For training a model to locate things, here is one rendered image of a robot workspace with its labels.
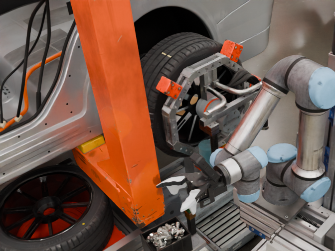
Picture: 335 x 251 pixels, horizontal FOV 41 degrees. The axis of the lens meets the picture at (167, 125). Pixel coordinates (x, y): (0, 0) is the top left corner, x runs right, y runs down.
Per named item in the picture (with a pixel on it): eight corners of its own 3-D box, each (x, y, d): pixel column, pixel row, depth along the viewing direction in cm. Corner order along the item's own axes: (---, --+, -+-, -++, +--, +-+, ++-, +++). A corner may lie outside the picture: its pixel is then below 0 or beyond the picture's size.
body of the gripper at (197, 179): (199, 210, 136) (232, 192, 140) (195, 187, 131) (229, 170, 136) (186, 197, 142) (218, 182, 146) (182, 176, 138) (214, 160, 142)
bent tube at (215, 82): (237, 74, 235) (236, 56, 229) (264, 87, 222) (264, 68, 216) (212, 87, 228) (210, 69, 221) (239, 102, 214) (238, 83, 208)
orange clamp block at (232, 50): (227, 58, 236) (233, 42, 234) (237, 62, 230) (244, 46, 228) (218, 55, 231) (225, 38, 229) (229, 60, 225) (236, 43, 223)
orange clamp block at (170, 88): (173, 81, 220) (161, 75, 213) (184, 87, 214) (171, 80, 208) (167, 94, 220) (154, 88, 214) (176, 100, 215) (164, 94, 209)
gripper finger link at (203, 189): (201, 203, 129) (211, 184, 135) (200, 198, 128) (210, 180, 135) (185, 200, 131) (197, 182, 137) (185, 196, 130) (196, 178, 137)
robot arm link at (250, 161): (269, 172, 145) (269, 151, 140) (242, 186, 142) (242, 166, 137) (254, 159, 151) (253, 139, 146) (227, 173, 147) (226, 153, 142)
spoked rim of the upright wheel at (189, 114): (210, 36, 255) (135, 59, 230) (239, 48, 239) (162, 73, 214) (208, 112, 282) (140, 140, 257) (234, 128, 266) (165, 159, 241)
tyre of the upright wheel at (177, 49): (220, 19, 255) (120, 48, 222) (251, 30, 239) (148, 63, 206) (216, 119, 290) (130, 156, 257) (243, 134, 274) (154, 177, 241)
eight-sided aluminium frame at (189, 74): (242, 124, 266) (240, 40, 234) (250, 129, 262) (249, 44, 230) (169, 168, 243) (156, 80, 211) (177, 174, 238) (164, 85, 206)
